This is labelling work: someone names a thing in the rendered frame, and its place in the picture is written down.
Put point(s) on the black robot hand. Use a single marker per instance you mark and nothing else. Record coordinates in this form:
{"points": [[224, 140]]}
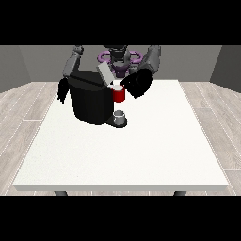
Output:
{"points": [[139, 83], [63, 89]]}

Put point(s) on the black coffee machine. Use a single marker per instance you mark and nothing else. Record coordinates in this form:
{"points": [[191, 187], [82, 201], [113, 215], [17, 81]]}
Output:
{"points": [[89, 100]]}

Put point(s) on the small grey cup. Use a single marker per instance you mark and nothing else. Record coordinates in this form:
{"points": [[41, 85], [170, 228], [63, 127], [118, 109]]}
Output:
{"points": [[119, 117]]}

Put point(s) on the dark table leg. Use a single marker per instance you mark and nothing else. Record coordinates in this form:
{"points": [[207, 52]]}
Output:
{"points": [[61, 193], [179, 193]]}

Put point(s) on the pale grey machine lid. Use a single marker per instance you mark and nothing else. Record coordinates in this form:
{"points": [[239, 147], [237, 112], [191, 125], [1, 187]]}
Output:
{"points": [[104, 72]]}

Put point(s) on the grey trunk with purple rings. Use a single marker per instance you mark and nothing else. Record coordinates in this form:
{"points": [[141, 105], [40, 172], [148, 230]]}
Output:
{"points": [[119, 61]]}

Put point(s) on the red pod holder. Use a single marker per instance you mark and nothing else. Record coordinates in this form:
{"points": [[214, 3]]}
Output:
{"points": [[118, 95]]}

